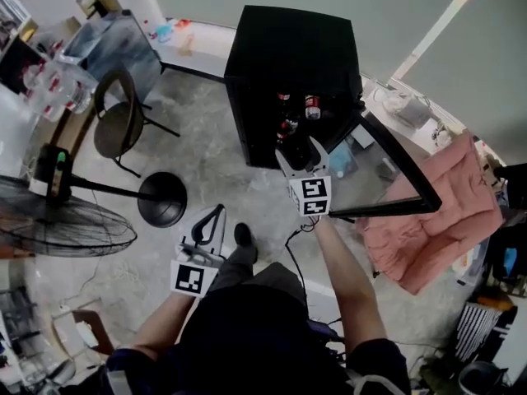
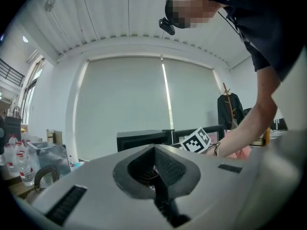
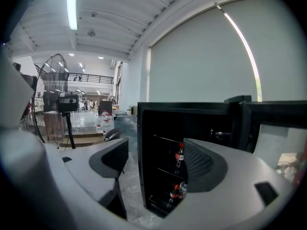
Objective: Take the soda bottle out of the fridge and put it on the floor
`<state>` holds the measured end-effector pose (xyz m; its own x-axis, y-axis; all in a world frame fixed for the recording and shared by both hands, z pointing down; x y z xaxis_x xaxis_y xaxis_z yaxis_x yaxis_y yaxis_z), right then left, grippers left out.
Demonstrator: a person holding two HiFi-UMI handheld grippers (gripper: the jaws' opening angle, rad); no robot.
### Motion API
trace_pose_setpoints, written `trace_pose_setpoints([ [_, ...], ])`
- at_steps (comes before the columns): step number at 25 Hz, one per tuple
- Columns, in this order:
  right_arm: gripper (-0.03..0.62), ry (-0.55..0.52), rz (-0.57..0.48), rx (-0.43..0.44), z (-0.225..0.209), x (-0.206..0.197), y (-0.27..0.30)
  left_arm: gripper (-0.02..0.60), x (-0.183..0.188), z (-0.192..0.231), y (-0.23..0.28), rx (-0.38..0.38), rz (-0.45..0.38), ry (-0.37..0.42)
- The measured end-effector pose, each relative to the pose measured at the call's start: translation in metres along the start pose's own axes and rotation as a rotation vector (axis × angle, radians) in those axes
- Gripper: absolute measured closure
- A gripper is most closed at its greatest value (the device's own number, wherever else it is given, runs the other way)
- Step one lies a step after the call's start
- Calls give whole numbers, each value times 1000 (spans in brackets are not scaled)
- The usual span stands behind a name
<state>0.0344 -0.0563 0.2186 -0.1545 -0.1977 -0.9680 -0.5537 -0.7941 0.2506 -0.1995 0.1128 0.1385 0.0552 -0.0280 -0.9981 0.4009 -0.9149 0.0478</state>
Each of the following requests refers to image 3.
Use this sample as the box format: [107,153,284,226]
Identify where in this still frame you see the dark wicker chair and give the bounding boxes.
[103,127,122,142]

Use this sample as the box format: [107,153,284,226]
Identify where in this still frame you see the dark brown cabinet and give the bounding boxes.
[98,101,113,116]

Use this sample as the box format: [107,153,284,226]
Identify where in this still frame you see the group of clear water bottles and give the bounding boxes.
[95,110,115,137]

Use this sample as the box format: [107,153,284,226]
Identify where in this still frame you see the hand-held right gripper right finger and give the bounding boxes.
[143,138,295,230]

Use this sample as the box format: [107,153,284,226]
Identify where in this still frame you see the red label cola bottle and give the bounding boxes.
[175,142,185,175]
[168,184,180,204]

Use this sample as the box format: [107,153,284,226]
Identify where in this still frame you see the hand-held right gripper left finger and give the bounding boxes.
[59,138,130,220]

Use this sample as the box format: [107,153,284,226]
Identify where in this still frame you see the long ceiling light tube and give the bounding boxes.
[66,0,79,31]

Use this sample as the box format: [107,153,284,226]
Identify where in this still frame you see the low wooden platform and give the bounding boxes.
[59,132,106,149]

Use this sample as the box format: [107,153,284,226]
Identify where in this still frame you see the black mezzanine railing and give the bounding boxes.
[35,65,114,85]

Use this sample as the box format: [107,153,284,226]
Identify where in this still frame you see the stainless steel cabinet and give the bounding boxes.
[114,113,139,153]

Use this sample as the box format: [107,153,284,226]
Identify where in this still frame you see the black mini fridge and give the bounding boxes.
[136,95,307,219]

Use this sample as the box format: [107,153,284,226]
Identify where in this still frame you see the black standing fan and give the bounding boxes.
[32,53,80,150]

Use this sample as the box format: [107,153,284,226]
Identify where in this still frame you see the grey roller blind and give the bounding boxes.
[222,0,302,103]
[148,7,260,103]

